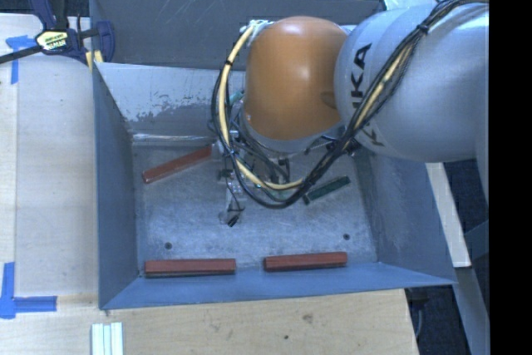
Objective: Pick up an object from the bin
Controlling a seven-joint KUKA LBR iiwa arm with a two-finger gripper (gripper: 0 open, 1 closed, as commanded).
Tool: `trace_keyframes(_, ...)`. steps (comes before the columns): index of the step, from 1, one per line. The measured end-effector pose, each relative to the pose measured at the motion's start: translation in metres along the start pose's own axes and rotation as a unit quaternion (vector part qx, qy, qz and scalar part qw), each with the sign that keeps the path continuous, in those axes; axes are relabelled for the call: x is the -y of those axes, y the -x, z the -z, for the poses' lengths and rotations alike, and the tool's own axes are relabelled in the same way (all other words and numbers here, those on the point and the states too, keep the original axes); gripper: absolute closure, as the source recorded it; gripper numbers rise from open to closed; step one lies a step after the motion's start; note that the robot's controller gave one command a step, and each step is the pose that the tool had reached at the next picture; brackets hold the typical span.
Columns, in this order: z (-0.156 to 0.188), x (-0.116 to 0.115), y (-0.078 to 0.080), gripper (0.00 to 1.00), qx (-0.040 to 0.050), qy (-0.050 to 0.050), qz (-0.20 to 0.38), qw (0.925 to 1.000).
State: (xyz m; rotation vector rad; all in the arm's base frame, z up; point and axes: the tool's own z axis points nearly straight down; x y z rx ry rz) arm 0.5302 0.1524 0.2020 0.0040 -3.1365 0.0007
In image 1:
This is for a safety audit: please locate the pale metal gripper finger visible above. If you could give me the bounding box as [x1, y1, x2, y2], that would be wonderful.
[228, 182, 245, 228]
[217, 178, 232, 224]

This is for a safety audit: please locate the grey metal bin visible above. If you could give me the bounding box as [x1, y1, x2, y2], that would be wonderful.
[87, 0, 458, 311]

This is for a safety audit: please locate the red-brown flat block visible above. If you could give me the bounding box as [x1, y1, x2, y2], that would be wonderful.
[141, 145, 214, 185]
[143, 258, 238, 279]
[262, 251, 349, 274]

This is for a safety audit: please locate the dark green flat block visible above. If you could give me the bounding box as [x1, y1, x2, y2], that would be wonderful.
[302, 175, 352, 206]

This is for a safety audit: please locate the pale wood board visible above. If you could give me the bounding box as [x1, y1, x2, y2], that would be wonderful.
[14, 49, 101, 298]

